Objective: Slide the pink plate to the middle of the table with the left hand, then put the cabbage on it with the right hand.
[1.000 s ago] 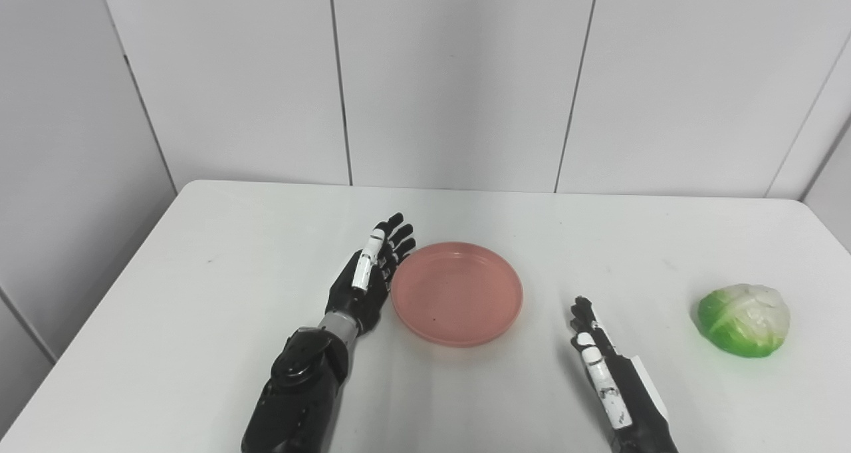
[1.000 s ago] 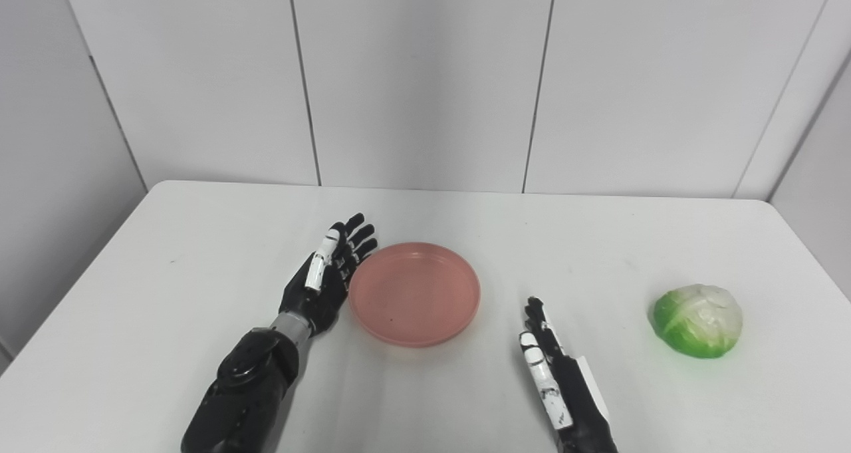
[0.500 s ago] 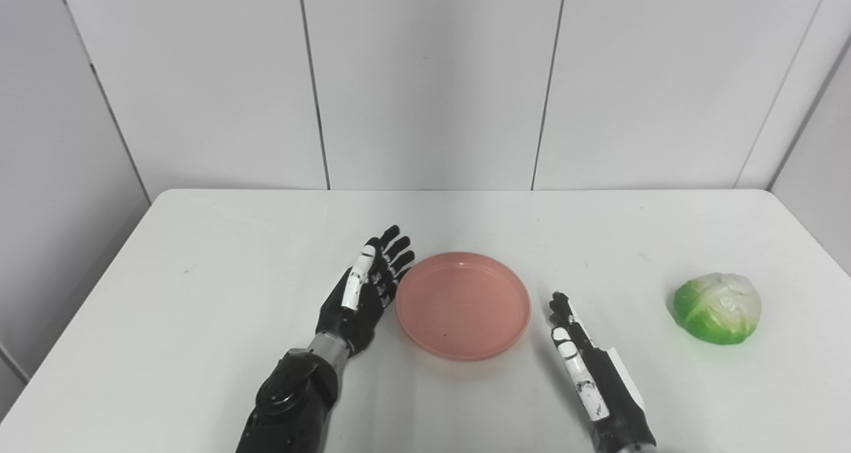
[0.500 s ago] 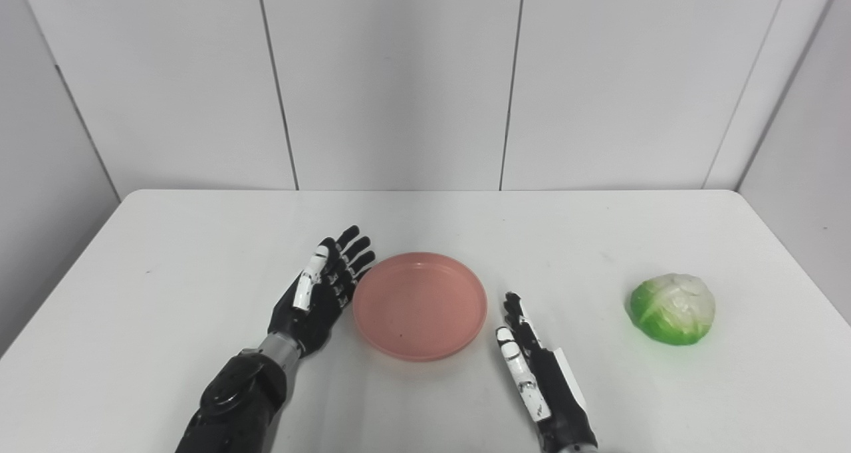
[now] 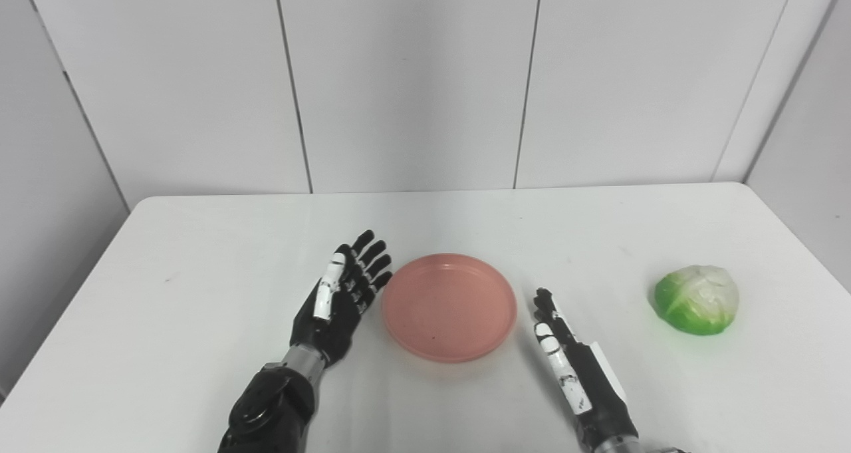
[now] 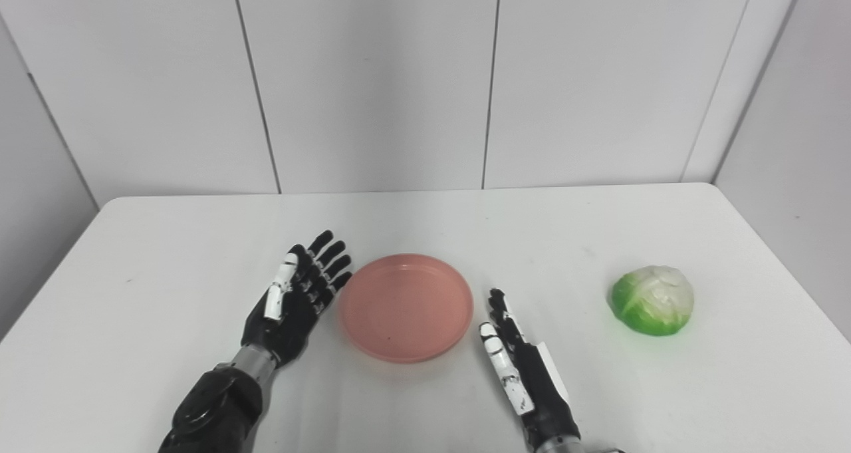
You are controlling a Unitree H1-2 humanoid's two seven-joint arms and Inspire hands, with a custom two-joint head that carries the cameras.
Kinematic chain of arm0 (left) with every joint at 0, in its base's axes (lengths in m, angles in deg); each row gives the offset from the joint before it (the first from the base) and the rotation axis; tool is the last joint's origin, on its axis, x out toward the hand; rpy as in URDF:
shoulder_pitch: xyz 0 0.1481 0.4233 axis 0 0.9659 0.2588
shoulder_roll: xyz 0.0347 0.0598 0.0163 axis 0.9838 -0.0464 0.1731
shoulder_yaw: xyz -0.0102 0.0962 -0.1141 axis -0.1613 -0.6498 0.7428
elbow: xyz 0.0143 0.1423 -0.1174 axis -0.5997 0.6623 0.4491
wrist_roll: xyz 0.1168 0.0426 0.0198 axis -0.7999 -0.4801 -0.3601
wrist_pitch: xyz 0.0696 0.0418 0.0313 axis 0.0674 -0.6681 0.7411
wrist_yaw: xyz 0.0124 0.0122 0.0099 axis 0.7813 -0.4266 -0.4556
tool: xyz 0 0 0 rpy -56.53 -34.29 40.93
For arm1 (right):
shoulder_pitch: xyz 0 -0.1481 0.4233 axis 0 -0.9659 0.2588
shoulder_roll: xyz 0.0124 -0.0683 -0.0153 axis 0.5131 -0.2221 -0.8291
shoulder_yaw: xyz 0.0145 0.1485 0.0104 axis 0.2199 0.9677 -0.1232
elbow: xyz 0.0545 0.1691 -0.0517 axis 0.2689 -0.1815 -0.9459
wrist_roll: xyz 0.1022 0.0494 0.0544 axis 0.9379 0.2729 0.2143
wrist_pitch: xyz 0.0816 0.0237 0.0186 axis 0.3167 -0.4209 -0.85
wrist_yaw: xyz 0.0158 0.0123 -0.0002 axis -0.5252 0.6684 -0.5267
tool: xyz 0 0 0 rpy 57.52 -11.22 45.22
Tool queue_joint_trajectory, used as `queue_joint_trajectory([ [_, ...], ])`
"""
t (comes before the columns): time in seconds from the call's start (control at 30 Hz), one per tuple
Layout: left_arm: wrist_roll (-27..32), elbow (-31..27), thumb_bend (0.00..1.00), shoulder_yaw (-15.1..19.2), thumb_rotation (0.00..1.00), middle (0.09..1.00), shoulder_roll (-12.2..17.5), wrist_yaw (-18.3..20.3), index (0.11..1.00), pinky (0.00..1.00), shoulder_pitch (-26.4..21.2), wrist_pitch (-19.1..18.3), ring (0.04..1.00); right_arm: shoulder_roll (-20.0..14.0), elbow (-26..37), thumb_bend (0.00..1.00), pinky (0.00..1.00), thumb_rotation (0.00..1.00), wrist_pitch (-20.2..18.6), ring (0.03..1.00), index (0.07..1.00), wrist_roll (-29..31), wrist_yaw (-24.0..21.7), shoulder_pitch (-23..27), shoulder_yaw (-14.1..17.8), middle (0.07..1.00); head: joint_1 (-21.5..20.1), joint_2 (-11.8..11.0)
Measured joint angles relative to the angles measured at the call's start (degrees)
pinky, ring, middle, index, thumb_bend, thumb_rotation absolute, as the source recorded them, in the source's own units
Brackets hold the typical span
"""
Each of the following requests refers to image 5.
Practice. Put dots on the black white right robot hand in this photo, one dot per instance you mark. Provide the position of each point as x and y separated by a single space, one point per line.
595 386

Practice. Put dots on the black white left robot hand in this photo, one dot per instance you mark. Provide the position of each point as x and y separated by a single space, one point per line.
332 320

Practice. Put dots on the pink round plate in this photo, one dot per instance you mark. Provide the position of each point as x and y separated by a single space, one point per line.
449 306

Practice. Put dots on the green white toy cabbage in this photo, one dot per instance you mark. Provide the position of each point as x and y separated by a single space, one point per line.
697 300

